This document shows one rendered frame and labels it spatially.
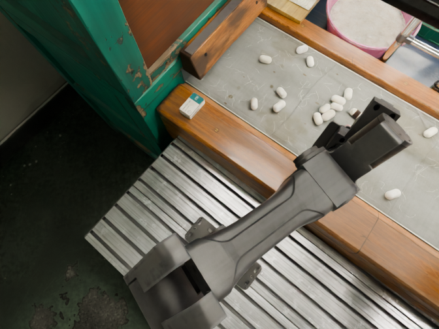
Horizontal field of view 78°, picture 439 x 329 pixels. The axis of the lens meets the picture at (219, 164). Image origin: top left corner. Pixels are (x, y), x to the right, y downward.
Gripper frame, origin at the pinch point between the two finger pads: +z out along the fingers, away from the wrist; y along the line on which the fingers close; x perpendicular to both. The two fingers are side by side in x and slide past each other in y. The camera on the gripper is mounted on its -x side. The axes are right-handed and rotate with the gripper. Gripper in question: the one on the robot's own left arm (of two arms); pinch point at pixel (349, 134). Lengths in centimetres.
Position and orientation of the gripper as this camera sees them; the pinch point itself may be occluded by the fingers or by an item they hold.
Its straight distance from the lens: 63.4
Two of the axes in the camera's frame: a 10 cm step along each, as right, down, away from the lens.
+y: -7.9, -5.8, 1.9
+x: -3.8, 7.2, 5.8
